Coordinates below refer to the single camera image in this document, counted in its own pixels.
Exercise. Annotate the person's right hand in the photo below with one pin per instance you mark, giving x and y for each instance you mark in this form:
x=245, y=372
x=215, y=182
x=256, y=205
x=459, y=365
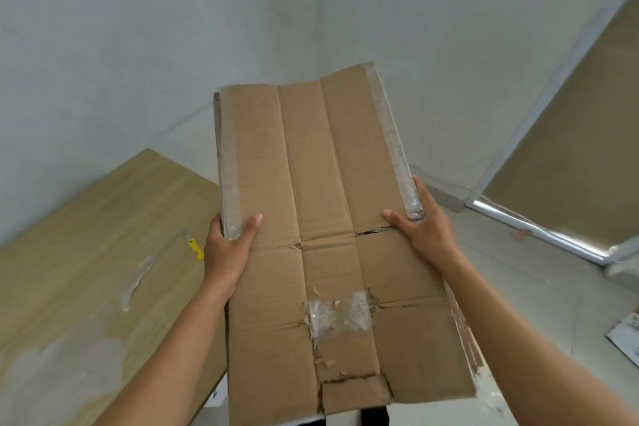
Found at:
x=432, y=236

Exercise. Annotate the person's left hand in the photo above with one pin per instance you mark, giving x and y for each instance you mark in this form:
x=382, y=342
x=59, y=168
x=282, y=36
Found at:
x=224, y=261

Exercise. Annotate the yellow utility knife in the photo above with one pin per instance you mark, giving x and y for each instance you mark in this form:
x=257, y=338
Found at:
x=198, y=248

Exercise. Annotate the person's left forearm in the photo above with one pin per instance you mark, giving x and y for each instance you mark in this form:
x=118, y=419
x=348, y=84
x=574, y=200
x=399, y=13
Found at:
x=170, y=366

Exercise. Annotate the person's right forearm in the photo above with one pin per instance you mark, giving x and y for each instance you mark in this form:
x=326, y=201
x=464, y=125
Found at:
x=539, y=356

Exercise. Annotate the person's right black sock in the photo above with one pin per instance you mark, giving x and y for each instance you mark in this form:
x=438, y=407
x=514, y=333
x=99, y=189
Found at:
x=374, y=418

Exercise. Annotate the light wooden table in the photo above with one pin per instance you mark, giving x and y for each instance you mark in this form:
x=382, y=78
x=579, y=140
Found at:
x=75, y=241

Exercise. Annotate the beige door panel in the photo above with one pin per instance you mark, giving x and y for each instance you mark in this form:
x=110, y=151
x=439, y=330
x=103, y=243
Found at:
x=574, y=166

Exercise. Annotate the white printed paper sheet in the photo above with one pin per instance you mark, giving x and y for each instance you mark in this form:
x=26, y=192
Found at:
x=626, y=336

